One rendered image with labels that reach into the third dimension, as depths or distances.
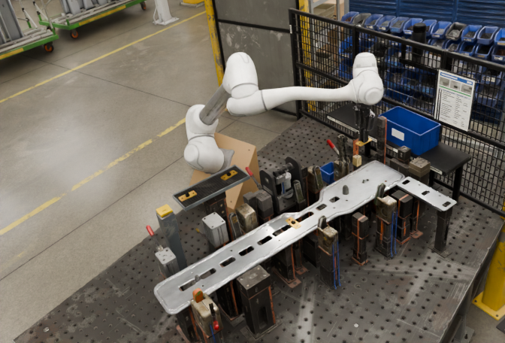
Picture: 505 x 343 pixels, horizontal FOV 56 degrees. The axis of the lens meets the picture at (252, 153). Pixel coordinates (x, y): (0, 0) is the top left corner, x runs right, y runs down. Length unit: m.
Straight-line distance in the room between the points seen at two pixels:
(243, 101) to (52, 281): 2.30
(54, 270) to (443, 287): 2.80
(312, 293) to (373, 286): 0.29
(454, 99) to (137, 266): 1.89
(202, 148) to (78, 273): 1.66
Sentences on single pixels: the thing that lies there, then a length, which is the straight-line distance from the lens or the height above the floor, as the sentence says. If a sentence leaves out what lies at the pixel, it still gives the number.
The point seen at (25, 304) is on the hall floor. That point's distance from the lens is 3.89.
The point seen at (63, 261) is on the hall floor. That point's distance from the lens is 4.07.
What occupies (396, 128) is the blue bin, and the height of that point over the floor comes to 1.13.
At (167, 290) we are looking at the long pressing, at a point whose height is 1.00.
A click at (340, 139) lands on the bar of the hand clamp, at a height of 1.20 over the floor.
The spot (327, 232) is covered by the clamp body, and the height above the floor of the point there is 1.04.
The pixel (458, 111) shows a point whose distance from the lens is 2.69.
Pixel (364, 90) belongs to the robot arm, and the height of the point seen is 1.64.
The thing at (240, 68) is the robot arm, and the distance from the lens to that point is 2.28.
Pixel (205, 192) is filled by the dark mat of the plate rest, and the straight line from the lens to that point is 2.31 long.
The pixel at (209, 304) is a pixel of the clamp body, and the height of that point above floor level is 1.06.
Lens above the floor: 2.53
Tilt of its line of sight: 33 degrees down
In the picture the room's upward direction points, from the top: 8 degrees counter-clockwise
